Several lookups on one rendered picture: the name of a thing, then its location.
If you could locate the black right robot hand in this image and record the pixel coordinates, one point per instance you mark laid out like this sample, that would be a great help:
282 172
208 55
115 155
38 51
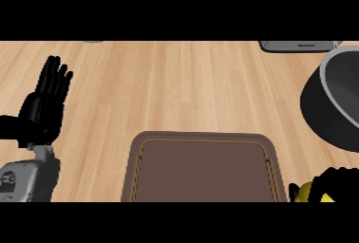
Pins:
344 185

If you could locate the black pot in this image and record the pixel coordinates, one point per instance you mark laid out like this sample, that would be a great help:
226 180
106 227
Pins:
335 101

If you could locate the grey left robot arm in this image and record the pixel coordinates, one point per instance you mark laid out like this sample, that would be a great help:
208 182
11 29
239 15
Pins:
23 180

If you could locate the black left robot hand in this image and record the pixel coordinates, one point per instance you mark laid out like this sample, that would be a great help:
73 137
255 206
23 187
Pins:
44 110

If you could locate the small grey object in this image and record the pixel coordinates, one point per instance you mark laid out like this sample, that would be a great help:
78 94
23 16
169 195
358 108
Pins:
93 41

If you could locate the brown tray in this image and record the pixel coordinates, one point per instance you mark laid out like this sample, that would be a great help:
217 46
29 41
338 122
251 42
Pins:
203 169

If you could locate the yellow lemon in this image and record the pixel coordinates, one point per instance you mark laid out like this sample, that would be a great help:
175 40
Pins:
307 191

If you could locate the grey appliance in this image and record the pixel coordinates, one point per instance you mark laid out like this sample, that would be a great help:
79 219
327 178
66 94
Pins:
299 46

